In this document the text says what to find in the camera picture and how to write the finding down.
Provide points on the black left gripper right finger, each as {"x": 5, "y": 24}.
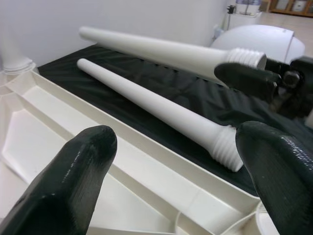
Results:
{"x": 281, "y": 176}

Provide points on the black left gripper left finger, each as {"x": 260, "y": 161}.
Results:
{"x": 61, "y": 183}

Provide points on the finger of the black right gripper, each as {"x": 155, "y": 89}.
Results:
{"x": 244, "y": 78}

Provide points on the white plastic children table top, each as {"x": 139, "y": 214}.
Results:
{"x": 122, "y": 171}

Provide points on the white plastic table leg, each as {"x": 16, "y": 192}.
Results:
{"x": 159, "y": 46}
{"x": 14, "y": 49}
{"x": 159, "y": 102}

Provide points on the white blue appliance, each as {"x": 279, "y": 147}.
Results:
{"x": 247, "y": 6}

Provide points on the brown wooden cabinet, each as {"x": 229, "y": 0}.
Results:
{"x": 293, "y": 7}

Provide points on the black wall plug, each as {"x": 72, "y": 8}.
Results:
{"x": 231, "y": 9}

